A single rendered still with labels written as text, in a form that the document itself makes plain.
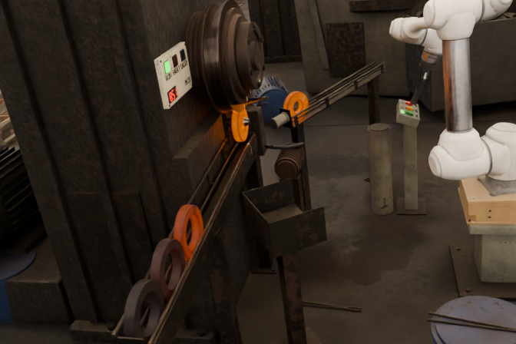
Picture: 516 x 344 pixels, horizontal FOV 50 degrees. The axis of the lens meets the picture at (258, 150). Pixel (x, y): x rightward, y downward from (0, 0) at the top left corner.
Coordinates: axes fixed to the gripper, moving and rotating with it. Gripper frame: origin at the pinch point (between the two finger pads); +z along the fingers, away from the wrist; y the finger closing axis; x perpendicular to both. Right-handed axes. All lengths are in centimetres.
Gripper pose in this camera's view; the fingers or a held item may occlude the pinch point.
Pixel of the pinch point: (415, 97)
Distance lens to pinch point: 295.6
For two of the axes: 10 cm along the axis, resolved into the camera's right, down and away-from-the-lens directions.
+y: -2.2, 4.1, -8.8
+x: 9.5, 2.9, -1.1
